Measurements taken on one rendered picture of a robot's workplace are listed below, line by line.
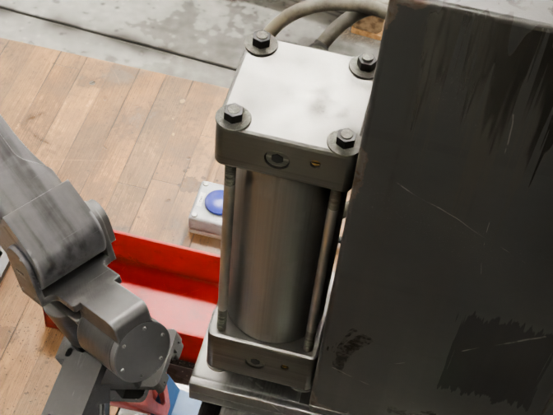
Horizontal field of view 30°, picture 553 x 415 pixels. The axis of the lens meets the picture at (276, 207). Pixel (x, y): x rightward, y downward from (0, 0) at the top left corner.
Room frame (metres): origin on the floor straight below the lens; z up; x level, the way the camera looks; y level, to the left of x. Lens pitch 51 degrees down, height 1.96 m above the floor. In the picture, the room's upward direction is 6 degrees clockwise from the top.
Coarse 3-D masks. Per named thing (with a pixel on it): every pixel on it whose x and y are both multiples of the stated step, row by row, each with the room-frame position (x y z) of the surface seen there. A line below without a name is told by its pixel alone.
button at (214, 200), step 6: (216, 192) 0.86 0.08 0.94; (222, 192) 0.86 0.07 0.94; (210, 198) 0.85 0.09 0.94; (216, 198) 0.85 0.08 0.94; (222, 198) 0.85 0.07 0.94; (210, 204) 0.84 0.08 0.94; (216, 204) 0.84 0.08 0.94; (222, 204) 0.84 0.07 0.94; (210, 210) 0.83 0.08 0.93; (216, 210) 0.83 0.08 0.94
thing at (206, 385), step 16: (208, 368) 0.46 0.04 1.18; (192, 384) 0.44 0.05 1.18; (208, 384) 0.44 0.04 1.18; (224, 384) 0.44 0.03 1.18; (240, 384) 0.44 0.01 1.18; (256, 384) 0.45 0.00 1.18; (272, 384) 0.45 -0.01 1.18; (208, 400) 0.44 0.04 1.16; (224, 400) 0.43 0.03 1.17; (240, 400) 0.43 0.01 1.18; (256, 400) 0.43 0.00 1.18; (272, 400) 0.43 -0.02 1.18; (288, 400) 0.43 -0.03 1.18; (304, 400) 0.44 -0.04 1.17
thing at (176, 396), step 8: (168, 384) 0.53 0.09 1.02; (168, 392) 0.52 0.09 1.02; (176, 392) 0.53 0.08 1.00; (184, 392) 0.53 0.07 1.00; (176, 400) 0.52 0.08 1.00; (184, 400) 0.52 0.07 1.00; (192, 400) 0.52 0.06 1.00; (176, 408) 0.51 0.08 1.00; (184, 408) 0.51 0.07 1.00; (192, 408) 0.51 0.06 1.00
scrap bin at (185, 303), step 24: (120, 240) 0.76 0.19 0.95; (144, 240) 0.75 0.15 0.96; (120, 264) 0.75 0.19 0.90; (144, 264) 0.75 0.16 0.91; (168, 264) 0.75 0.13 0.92; (192, 264) 0.74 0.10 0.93; (216, 264) 0.74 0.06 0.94; (144, 288) 0.72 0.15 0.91; (168, 288) 0.72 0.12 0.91; (192, 288) 0.73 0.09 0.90; (216, 288) 0.73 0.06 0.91; (168, 312) 0.69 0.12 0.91; (192, 312) 0.69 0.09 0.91; (192, 336) 0.62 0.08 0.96; (192, 360) 0.62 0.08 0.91
